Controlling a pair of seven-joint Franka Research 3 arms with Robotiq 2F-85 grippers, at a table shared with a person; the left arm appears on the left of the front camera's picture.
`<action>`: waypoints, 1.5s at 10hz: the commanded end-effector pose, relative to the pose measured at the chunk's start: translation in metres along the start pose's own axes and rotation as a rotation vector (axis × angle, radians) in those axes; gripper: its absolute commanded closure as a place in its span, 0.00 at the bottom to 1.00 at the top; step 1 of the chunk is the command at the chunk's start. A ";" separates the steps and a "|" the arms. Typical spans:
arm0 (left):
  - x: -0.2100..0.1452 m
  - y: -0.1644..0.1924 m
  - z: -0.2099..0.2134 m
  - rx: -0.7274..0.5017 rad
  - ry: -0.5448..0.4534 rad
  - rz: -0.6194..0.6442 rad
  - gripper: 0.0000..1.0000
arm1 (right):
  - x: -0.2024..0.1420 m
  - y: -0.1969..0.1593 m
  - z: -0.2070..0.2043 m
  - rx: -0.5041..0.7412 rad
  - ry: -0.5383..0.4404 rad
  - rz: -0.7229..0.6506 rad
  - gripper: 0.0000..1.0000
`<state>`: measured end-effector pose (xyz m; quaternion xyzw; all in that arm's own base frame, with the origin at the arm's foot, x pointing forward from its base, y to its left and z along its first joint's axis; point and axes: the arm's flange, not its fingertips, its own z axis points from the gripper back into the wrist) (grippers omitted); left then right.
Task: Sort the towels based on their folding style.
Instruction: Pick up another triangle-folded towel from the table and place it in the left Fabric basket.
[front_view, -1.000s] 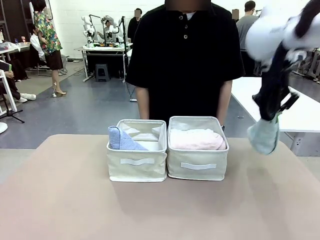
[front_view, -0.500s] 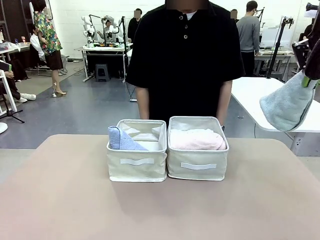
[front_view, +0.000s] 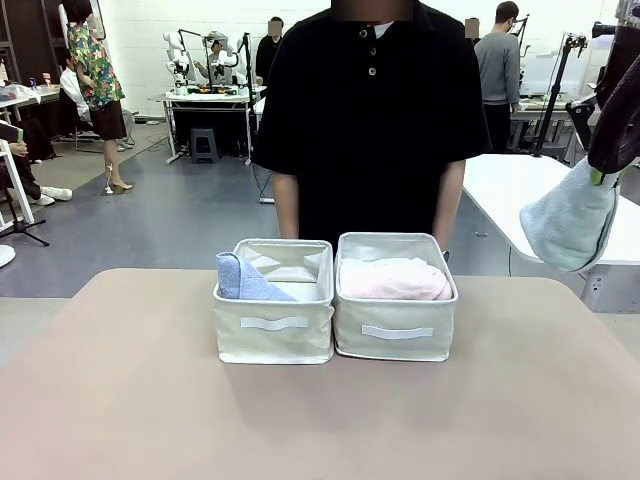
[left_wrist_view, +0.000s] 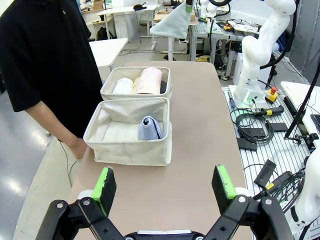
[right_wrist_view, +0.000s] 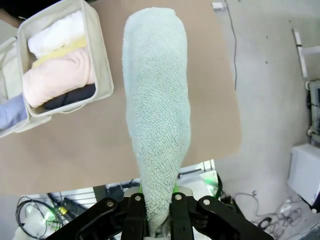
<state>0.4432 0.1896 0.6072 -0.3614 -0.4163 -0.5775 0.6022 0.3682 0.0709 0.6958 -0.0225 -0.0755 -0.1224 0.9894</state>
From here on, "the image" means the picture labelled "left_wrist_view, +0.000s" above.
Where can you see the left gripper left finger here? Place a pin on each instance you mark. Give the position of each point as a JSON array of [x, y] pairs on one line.
[[106, 187]]

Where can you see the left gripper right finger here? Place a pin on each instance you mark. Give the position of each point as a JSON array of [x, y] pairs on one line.
[[222, 187]]

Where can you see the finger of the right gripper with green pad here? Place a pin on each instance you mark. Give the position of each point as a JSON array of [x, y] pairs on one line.
[[189, 6]]

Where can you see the light teal cone towel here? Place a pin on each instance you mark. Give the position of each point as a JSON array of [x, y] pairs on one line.
[[172, 25]]

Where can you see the lavender blue cone towel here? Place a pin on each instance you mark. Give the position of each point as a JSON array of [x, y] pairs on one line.
[[150, 130]]

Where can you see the pink towel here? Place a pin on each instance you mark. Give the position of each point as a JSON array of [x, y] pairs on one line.
[[149, 81]]

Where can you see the grey towel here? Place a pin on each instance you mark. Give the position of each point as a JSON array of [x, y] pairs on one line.
[[163, 87]]

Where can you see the yellow towel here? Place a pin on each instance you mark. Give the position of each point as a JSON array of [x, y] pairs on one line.
[[136, 85]]

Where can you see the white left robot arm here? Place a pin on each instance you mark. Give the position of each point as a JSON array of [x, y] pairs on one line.
[[310, 195]]

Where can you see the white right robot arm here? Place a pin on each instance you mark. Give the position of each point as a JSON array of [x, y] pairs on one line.
[[260, 45]]

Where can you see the person's right forearm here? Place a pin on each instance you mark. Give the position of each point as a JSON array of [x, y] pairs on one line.
[[50, 122]]

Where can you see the beige bin with folded towels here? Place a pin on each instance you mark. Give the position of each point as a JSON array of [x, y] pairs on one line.
[[130, 153]]

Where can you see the beige bin with rolled towels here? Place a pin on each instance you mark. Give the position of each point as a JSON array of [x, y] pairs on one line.
[[110, 93]]

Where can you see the person's right hand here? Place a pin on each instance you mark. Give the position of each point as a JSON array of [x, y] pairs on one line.
[[78, 148]]

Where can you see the cardboard box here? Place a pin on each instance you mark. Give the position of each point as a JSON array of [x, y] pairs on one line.
[[161, 17]]

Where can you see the yellow emergency stop button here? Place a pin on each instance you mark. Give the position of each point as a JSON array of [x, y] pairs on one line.
[[272, 95], [227, 27]]

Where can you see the black power adapter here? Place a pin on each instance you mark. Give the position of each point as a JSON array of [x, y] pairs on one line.
[[278, 182], [265, 172]]

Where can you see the flat black box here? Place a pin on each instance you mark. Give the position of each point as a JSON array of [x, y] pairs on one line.
[[279, 127], [247, 144]]

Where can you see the white standing desk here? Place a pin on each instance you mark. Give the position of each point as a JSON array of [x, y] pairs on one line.
[[127, 15]]

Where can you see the black backpack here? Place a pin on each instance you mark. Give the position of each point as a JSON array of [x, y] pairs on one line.
[[103, 33]]

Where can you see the white side table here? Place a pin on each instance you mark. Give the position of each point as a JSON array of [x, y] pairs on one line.
[[107, 51]]

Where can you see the white rolled towel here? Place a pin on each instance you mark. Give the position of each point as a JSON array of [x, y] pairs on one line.
[[123, 86]]

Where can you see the black keyboard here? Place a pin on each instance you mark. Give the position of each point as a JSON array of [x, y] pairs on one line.
[[316, 123]]

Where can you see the person in black polo shirt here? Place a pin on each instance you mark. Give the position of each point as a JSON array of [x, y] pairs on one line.
[[42, 55]]

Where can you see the aluminium frame workbench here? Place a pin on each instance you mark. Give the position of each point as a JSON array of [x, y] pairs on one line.
[[212, 40]]

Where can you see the aluminium slotted base plate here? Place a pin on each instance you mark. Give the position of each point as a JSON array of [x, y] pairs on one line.
[[277, 150]]

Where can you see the black camera stand pole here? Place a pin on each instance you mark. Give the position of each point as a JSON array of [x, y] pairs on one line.
[[302, 105]]

